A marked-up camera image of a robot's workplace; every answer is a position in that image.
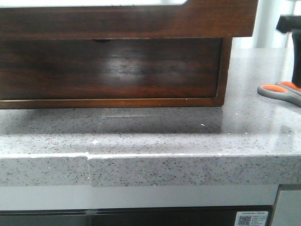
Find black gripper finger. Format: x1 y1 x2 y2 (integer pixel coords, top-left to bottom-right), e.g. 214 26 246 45
276 15 301 88

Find grey orange handled scissors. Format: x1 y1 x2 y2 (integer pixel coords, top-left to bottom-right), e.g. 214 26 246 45
257 81 301 107

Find wooden drawer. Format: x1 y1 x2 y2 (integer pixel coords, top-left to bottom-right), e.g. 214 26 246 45
0 38 223 100
0 0 258 40

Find dark wooden drawer cabinet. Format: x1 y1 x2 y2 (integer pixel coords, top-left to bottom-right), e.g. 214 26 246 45
0 36 233 109

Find white curtain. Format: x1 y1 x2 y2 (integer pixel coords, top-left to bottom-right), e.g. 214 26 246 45
232 0 301 49

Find grey cabinet door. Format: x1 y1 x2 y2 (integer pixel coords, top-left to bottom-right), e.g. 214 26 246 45
271 186 301 226

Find white QR code sticker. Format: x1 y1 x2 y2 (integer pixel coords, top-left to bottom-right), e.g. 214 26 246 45
234 211 269 226

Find black appliance under counter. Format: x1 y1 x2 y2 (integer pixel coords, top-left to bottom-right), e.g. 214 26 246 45
0 205 272 226

